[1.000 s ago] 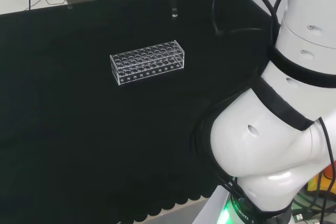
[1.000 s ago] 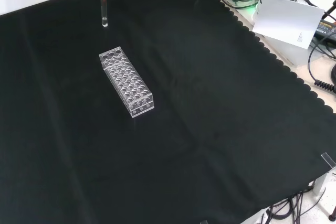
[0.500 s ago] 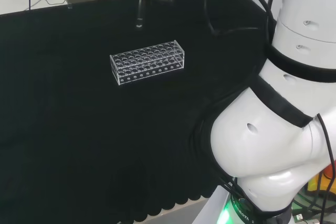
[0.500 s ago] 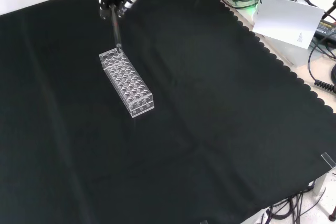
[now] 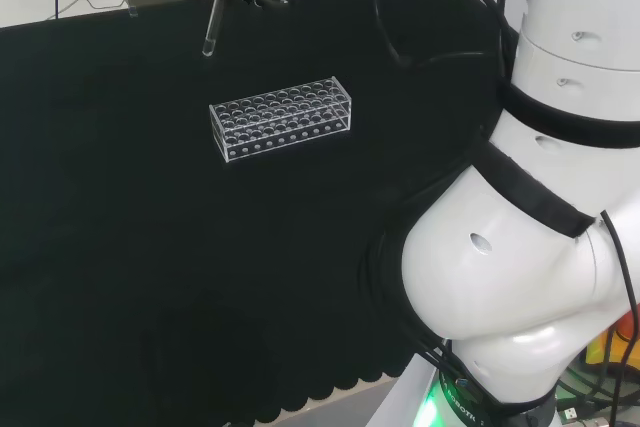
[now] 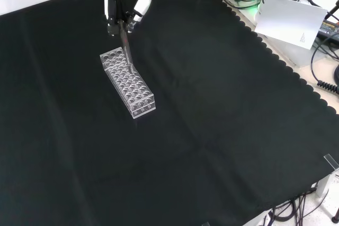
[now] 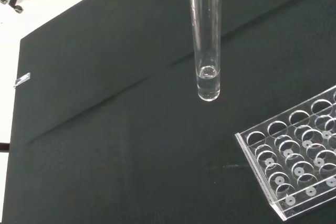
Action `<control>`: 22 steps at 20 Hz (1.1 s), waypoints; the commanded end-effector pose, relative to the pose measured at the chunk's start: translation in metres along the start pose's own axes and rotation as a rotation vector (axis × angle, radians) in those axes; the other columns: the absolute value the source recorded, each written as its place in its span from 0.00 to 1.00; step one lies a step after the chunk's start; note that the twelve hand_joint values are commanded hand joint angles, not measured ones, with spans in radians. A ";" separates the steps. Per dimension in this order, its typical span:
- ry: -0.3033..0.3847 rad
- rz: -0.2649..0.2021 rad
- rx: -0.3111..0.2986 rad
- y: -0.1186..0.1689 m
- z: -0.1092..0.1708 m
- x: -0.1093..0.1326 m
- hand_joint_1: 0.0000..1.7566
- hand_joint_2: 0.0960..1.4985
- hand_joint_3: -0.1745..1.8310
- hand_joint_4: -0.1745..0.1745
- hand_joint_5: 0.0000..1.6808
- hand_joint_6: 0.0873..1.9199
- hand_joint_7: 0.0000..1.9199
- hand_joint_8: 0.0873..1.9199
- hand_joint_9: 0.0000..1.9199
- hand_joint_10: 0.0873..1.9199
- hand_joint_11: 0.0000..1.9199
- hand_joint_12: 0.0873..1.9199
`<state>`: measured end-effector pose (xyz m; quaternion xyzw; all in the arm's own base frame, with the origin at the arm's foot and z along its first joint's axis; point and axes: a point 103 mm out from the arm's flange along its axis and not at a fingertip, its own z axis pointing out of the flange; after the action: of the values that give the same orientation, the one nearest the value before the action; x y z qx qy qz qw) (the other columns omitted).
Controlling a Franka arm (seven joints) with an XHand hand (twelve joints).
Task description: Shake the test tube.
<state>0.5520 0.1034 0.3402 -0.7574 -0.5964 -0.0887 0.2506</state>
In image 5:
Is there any clear glass test tube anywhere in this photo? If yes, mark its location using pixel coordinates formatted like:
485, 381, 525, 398
201, 0, 227, 58

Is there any clear acrylic test tube rack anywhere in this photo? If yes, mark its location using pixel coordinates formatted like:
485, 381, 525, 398
208, 76, 355, 165

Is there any black bench cloth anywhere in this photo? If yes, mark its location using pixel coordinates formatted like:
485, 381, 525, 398
0, 0, 524, 427

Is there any yellow emergency stop button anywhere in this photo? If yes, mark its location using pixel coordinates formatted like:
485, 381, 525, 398
583, 315, 640, 366

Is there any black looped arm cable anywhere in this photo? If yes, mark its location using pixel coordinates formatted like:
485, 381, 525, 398
371, 0, 512, 72

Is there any grey base plate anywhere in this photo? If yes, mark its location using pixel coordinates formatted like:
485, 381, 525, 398
368, 346, 444, 427

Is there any green cable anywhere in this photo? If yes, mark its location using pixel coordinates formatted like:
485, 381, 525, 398
555, 369, 619, 406

